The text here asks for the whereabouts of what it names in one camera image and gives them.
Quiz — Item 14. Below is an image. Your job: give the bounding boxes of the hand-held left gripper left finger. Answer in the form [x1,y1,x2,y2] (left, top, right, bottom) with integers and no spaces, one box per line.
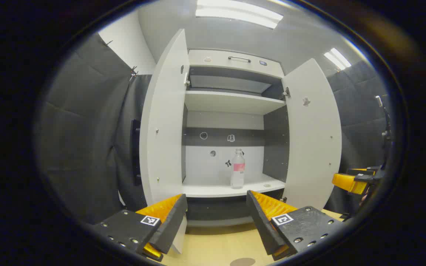
[85,193,189,262]

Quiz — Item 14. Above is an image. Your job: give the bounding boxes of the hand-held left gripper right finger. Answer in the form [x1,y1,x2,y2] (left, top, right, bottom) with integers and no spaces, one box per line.
[246,190,346,261]

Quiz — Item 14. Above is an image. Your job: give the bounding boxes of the white cabinet door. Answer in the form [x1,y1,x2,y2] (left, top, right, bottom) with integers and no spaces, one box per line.
[281,58,343,211]
[139,29,190,255]

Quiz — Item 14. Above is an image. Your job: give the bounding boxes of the clear plastic bottle pink label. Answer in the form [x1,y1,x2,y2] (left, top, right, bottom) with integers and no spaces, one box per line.
[230,148,246,190]

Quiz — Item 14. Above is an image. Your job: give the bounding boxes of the white cabinet shelf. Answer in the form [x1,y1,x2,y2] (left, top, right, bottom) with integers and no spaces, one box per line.
[185,90,286,115]
[181,173,286,198]

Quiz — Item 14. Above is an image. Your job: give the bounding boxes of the white cabinet drawer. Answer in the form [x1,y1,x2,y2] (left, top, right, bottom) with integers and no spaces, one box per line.
[188,49,285,79]

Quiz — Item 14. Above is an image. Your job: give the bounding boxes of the ceiling light panel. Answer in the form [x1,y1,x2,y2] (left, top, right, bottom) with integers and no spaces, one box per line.
[323,47,352,71]
[195,0,284,30]

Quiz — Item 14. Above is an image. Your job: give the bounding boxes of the black backdrop cloth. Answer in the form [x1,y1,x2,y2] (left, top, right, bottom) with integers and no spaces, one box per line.
[35,31,393,226]

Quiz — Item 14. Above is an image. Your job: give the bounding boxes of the black left door handle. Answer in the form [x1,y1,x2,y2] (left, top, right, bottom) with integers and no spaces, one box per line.
[130,119,142,186]

